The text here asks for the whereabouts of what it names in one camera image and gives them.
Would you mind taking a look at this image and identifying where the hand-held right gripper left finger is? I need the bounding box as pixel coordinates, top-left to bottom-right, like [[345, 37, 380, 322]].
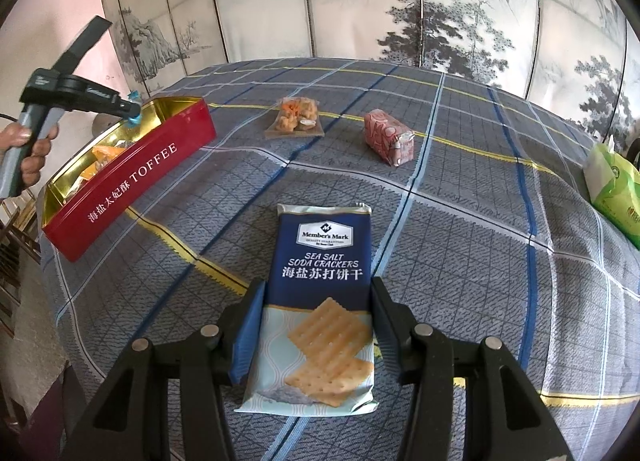
[[70, 278, 267, 461]]

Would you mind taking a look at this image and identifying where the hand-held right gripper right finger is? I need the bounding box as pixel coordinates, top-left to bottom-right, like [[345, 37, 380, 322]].
[[370, 276, 576, 461]]

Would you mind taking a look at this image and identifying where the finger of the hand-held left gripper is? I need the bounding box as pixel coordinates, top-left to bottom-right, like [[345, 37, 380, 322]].
[[60, 75, 142, 121]]

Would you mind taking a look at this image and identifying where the small light blue candy packet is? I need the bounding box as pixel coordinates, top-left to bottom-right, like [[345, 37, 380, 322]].
[[125, 91, 143, 127]]

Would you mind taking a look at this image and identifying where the yellow snack packet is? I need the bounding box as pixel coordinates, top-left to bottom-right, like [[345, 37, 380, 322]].
[[80, 141, 131, 182]]

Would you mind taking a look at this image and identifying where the red tin box gold interior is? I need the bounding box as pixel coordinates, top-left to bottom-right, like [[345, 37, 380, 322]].
[[41, 96, 217, 262]]

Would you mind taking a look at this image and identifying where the dark blue cracker packet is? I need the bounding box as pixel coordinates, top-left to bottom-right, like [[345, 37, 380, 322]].
[[234, 202, 378, 414]]

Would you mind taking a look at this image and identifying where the clear bag of orange snacks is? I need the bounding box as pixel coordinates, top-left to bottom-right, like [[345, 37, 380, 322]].
[[265, 97, 326, 138]]

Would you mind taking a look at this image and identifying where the person's left hand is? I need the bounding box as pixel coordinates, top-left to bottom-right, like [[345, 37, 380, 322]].
[[0, 121, 60, 188]]

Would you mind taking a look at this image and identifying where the dark wooden chair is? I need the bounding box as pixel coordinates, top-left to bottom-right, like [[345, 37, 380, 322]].
[[0, 201, 41, 322]]

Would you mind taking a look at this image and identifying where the pink patterned snack packet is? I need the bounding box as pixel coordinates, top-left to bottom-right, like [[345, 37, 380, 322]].
[[363, 108, 416, 168]]

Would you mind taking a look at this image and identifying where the ink landscape folding screen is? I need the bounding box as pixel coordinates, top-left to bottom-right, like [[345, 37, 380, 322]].
[[96, 0, 640, 142]]

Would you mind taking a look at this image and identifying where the green tissue pack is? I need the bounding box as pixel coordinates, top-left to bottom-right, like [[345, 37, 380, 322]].
[[584, 134, 640, 237]]

